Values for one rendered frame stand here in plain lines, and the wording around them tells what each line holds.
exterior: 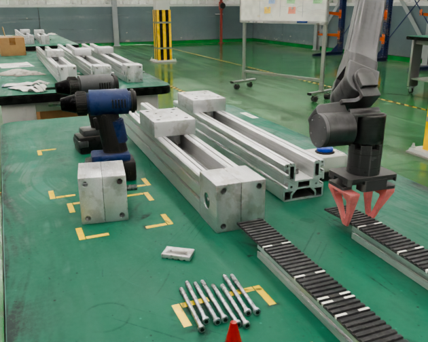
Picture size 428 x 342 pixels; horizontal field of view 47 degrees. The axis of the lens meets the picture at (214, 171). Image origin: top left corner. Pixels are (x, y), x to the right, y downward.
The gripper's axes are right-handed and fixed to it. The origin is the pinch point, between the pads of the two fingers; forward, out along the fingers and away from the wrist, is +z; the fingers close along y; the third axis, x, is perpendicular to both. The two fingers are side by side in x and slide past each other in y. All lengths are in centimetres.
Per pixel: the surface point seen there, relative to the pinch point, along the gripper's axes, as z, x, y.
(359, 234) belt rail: 2.0, 2.2, 1.1
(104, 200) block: -0.9, -22.6, 42.0
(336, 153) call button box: -3.0, -28.8, -14.9
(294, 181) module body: -1.2, -19.0, 2.3
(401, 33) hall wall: 12, -824, -731
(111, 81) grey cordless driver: -16, -73, 31
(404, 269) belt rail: 2.3, 14.5, 1.8
